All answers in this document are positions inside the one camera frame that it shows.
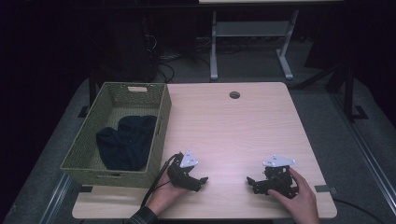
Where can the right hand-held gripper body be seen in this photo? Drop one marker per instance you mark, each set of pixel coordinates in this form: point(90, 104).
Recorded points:
point(278, 177)

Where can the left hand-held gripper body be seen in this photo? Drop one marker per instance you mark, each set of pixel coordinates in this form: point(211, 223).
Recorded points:
point(182, 177)

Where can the dark cloth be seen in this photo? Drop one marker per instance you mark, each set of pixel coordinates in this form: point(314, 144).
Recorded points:
point(124, 146)

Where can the green woven basket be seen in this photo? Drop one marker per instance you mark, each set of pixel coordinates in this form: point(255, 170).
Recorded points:
point(84, 146)

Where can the person's left hand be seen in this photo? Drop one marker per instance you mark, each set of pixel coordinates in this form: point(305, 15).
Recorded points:
point(163, 196)

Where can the person's right hand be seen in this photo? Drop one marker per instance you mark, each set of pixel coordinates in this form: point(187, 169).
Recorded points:
point(300, 202)

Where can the grey tape strip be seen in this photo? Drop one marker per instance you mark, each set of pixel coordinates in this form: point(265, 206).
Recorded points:
point(325, 188)

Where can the black tape strip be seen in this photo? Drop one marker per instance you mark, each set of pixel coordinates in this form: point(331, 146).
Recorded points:
point(86, 188)

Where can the black metal stand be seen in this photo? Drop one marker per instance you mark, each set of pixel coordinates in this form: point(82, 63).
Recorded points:
point(349, 93)

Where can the metal floor rail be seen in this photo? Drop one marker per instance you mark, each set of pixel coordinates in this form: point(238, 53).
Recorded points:
point(370, 155)
point(54, 202)

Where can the white metal desk frame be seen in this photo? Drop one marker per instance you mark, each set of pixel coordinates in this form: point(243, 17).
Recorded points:
point(249, 28)

